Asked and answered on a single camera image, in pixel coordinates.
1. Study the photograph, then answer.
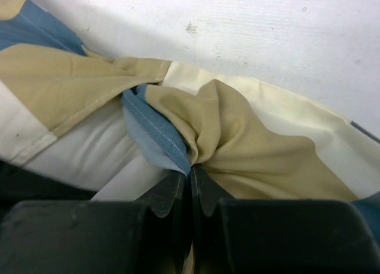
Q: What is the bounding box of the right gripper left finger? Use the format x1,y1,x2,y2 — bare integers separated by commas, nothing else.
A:
135,171,186,218

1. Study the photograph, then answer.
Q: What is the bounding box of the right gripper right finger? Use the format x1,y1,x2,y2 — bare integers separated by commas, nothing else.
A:
190,164,235,218

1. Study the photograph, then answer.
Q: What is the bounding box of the blue beige checked pillowcase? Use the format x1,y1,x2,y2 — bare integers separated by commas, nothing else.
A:
1,0,379,204

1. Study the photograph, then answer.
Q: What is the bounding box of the white pillow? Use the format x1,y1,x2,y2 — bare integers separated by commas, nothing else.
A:
25,100,180,201

